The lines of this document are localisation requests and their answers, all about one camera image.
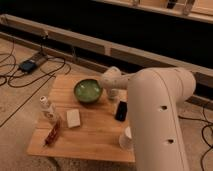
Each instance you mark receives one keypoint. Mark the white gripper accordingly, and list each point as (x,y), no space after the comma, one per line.
(112,94)

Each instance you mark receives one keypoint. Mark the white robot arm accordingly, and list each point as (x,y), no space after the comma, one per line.
(152,98)

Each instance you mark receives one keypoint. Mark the green ceramic bowl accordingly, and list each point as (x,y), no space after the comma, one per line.
(88,91)

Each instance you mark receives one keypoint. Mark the white rectangular block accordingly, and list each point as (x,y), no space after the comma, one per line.
(73,118)

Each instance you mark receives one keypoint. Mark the white paper cup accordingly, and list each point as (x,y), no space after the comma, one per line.
(125,139)

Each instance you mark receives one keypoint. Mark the small white bottle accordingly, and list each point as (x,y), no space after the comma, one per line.
(48,110)

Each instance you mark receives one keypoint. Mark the brown snack bar wrapper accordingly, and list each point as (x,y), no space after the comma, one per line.
(53,134)

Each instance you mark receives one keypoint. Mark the dark power adapter box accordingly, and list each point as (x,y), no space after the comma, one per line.
(27,66)

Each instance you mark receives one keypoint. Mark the wooden baseboard rail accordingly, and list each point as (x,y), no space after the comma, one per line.
(145,59)

